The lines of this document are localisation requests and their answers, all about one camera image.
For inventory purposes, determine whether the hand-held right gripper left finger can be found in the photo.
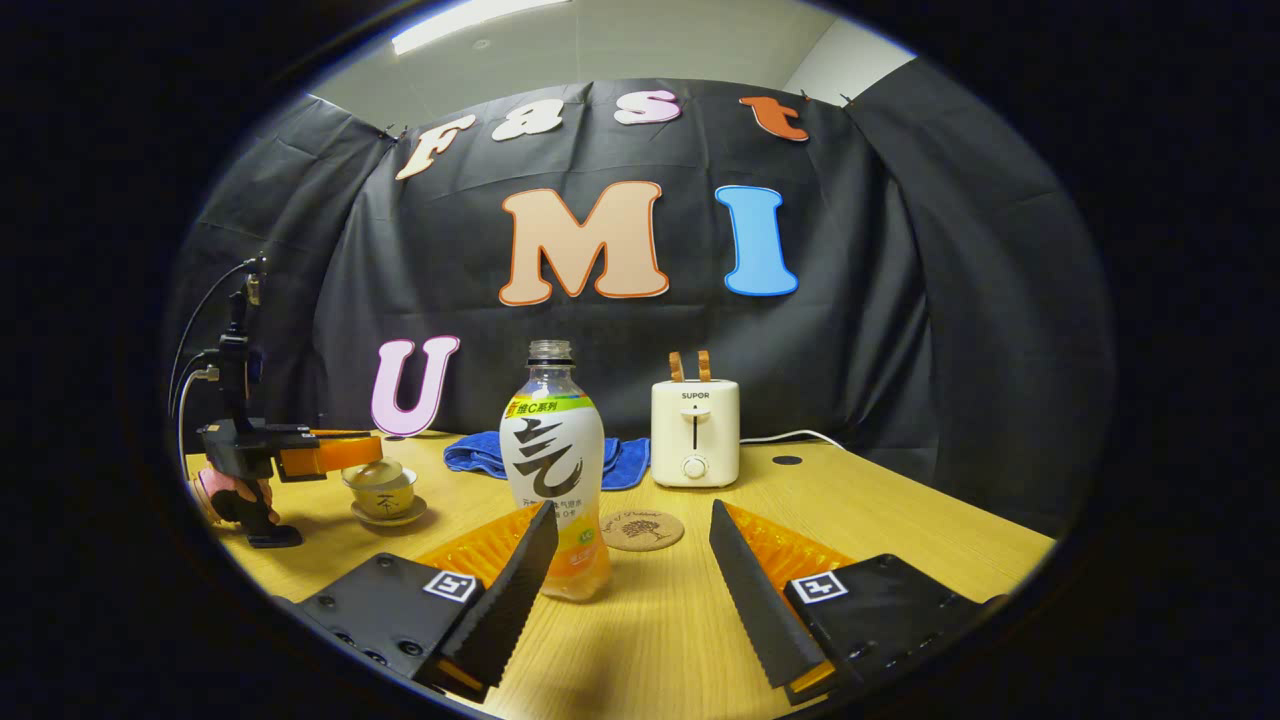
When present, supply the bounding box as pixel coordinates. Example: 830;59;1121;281
296;500;560;703

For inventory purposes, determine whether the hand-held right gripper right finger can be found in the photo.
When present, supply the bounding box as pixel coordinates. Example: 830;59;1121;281
708;499;1006;706

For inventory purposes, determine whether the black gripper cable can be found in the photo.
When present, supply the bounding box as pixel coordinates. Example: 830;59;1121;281
168;258;257;401

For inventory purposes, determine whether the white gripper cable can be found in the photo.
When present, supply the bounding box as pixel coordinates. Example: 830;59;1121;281
176;368;217;453

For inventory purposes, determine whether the black backdrop cloth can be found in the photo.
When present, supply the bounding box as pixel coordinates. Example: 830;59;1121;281
165;55;1116;541

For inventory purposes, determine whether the clear water bottle white label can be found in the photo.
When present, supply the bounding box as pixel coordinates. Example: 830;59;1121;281
499;339;612;603

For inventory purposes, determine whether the round cork coaster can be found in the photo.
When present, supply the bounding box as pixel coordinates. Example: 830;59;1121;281
600;509;686;553

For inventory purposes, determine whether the white toaster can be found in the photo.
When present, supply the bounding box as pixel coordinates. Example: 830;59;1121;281
650;378;742;489

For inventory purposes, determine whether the beige ceramic teacup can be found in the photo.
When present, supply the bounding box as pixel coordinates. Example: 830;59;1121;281
345;478;418;518

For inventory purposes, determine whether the white toaster cable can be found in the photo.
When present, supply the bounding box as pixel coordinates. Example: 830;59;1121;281
738;429;846;451

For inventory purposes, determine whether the blue towel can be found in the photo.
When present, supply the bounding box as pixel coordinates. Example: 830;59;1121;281
443;430;652;492

